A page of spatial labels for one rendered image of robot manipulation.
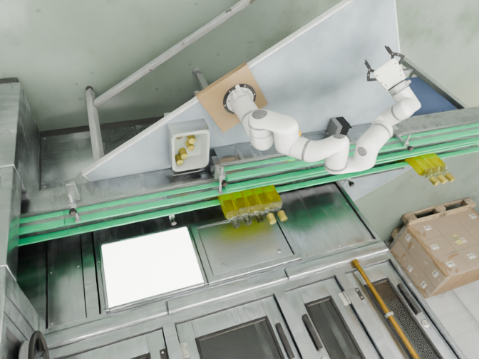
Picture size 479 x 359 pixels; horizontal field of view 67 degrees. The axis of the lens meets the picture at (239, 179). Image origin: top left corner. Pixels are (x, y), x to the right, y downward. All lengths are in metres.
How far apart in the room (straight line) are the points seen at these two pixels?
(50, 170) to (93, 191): 0.52
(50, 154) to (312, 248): 1.55
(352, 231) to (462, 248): 3.69
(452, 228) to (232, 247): 4.36
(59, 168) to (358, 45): 1.68
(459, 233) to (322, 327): 4.24
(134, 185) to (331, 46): 1.10
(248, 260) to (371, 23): 1.20
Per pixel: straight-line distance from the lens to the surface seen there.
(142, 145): 1.73
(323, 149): 1.35
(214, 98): 1.63
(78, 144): 2.38
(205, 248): 1.77
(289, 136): 1.35
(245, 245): 1.80
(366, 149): 1.42
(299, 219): 2.00
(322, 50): 1.77
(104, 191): 1.78
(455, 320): 5.94
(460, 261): 5.47
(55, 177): 2.22
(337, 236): 1.99
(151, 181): 1.79
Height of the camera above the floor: 2.06
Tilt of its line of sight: 39 degrees down
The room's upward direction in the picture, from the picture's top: 154 degrees clockwise
